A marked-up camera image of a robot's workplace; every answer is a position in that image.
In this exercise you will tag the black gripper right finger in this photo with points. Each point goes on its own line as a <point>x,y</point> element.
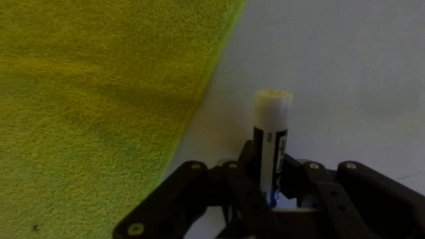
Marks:
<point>363,199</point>

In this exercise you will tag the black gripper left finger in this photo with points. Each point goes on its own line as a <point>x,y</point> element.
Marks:
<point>177,199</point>

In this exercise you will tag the black white dry-erase marker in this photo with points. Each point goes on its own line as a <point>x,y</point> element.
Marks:
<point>272,114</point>

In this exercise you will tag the yellow microfiber towel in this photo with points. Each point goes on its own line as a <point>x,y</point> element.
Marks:
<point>88,110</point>

